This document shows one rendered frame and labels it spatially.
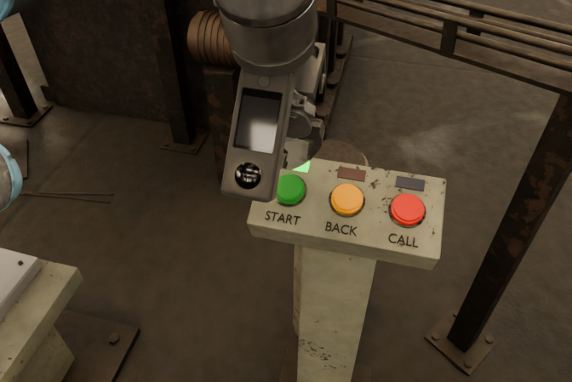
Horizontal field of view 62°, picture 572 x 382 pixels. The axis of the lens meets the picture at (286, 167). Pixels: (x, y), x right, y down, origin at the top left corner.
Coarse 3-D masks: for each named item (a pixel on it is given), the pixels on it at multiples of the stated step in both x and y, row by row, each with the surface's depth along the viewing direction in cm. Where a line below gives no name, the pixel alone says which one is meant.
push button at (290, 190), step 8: (288, 176) 61; (296, 176) 62; (280, 184) 61; (288, 184) 61; (296, 184) 61; (280, 192) 60; (288, 192) 60; (296, 192) 60; (304, 192) 61; (280, 200) 60; (288, 200) 60; (296, 200) 60
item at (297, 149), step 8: (288, 144) 50; (296, 144) 49; (304, 144) 49; (288, 152) 53; (296, 152) 51; (304, 152) 51; (288, 160) 53; (296, 160) 53; (304, 160) 52; (288, 168) 55
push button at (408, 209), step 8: (400, 200) 59; (408, 200) 59; (416, 200) 58; (392, 208) 59; (400, 208) 58; (408, 208) 58; (416, 208) 58; (424, 208) 58; (392, 216) 59; (400, 216) 58; (408, 216) 58; (416, 216) 58; (408, 224) 58
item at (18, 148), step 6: (6, 144) 161; (12, 144) 161; (18, 144) 161; (24, 144) 161; (12, 150) 158; (18, 150) 158; (24, 150) 158; (12, 156) 156; (18, 156) 156; (24, 156) 156; (18, 162) 154; (24, 162) 154; (24, 168) 152; (24, 174) 150
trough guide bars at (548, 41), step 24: (336, 0) 86; (360, 0) 91; (384, 0) 78; (408, 0) 82; (432, 0) 78; (456, 0) 75; (432, 24) 73; (456, 24) 70; (480, 24) 67; (504, 24) 71; (528, 24) 68; (552, 24) 66; (504, 48) 66; (552, 48) 61
